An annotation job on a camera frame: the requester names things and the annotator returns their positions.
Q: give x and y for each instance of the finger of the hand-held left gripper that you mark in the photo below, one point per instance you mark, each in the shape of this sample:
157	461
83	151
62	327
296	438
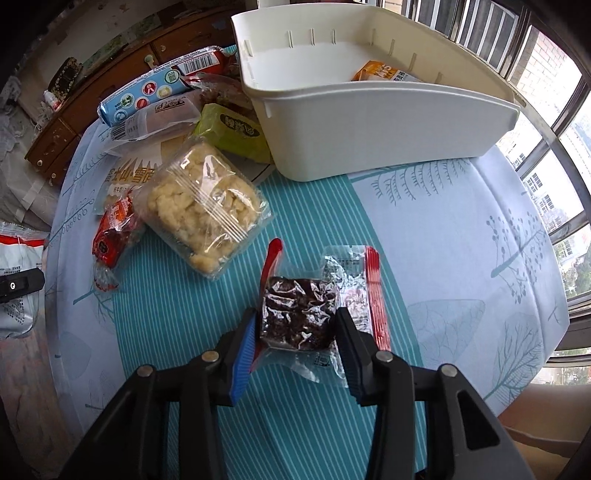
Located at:
23	284

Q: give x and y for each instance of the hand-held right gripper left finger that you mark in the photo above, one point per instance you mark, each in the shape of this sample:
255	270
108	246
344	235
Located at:
242	362

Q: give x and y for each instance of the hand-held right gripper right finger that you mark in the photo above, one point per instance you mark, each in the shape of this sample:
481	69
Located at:
353	369

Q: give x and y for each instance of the dark date packet red edges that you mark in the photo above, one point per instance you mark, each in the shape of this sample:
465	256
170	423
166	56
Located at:
295	314

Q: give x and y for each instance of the dark small snack packet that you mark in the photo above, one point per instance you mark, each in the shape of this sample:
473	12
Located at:
111	240

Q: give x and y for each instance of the white snack bag gold print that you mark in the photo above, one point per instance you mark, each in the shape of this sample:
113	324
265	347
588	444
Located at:
124	170

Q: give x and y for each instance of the clear packet yellow puffed snack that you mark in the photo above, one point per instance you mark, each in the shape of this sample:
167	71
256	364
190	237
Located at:
198	203

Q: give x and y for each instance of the blue snack packet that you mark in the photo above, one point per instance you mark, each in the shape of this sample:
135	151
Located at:
138	94

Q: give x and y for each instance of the clear bread packet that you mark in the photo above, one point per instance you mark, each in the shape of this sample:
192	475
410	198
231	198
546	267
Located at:
166	113

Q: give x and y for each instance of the green snack packet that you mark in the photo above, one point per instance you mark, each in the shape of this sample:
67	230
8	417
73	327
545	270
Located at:
231	134

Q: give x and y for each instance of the white plastic bin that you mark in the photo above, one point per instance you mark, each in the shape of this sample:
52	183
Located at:
369	124

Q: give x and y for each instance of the red white barcode snack packet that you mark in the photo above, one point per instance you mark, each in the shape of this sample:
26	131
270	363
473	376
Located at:
198	62

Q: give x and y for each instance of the orange snack packet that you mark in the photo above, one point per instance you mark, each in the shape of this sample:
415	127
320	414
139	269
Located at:
378	71

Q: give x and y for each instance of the white red plastic bag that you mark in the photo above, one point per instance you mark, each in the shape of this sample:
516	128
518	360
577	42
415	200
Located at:
18	318

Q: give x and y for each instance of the white frilled cloth cover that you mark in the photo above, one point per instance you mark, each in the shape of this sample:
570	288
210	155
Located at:
23	184

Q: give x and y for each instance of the brown wooden desk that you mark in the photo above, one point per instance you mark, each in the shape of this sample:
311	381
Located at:
74	110

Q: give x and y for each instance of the small white bottle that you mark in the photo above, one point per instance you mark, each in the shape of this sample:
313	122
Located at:
51	99

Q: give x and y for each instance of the beige wooden stool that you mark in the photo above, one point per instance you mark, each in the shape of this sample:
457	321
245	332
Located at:
540	415

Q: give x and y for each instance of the black patterned case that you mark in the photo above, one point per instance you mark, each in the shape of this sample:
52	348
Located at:
64	78

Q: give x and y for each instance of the green child lock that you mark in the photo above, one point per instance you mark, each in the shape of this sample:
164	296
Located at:
150	59

